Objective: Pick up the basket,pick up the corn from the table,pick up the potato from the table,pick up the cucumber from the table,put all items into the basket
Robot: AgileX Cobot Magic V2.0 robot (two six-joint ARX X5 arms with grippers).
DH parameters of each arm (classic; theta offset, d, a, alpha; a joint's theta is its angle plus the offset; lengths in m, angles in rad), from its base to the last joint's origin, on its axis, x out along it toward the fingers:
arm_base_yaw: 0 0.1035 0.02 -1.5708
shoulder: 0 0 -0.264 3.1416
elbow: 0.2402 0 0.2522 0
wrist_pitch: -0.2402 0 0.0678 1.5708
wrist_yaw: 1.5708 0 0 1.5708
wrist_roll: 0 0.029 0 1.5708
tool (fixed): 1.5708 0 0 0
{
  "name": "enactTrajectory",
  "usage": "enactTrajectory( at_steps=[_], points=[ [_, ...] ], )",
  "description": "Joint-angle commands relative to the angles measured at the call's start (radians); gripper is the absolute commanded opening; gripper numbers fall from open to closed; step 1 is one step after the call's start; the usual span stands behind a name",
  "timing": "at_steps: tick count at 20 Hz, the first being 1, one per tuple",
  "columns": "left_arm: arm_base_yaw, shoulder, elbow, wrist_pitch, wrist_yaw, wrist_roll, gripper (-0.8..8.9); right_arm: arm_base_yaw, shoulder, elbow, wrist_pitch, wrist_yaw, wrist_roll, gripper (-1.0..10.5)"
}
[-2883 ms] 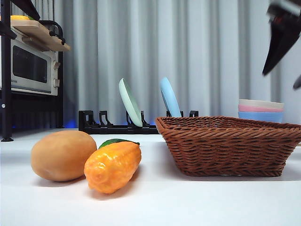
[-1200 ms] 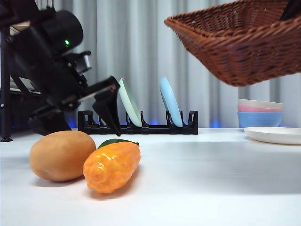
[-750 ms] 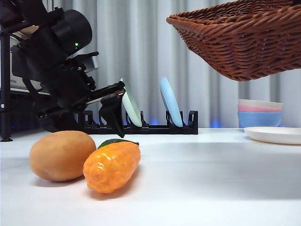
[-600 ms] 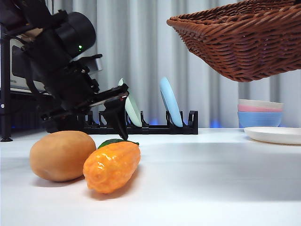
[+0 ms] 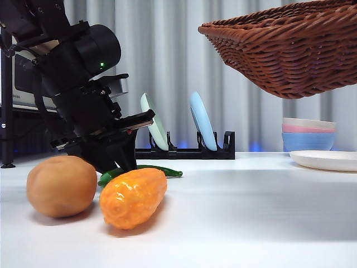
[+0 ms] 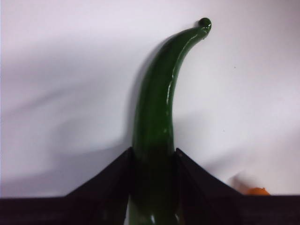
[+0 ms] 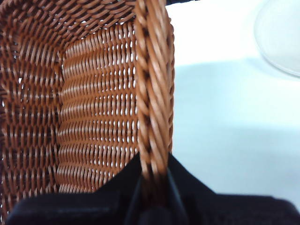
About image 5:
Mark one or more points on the orange corn cob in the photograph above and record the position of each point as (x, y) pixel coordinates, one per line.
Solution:
(134, 198)

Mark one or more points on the white plate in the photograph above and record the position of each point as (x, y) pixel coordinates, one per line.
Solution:
(326, 160)

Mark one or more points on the black dish rack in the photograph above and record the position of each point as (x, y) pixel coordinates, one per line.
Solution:
(189, 154)

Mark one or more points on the green cucumber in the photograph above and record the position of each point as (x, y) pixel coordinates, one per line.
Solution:
(167, 171)

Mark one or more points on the pale grey camera box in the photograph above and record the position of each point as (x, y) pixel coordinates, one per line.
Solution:
(121, 86)

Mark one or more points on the grey pleated curtain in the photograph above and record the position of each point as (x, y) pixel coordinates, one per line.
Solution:
(173, 56)

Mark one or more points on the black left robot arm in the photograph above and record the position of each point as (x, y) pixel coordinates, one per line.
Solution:
(92, 47)

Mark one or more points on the pale blue plate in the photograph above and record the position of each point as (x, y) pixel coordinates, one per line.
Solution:
(203, 125)

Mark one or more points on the white toaster oven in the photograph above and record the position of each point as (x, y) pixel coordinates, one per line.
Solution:
(22, 100)

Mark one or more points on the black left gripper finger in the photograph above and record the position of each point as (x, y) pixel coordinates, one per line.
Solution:
(127, 150)
(100, 156)

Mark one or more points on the brown wicker basket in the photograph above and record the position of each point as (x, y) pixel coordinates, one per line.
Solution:
(293, 56)

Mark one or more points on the black shelf frame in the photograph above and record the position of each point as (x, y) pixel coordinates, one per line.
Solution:
(7, 111)

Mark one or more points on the cream bowl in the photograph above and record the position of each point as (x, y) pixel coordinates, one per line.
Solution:
(309, 124)

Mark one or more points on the pink bowl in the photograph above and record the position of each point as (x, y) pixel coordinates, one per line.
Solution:
(306, 130)

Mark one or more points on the pale green plate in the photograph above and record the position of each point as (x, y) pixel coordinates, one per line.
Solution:
(159, 134)

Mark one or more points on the brown potato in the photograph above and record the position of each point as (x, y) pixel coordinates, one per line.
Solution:
(61, 187)

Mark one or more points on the blue bowl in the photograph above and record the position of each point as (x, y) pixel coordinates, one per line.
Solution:
(306, 141)

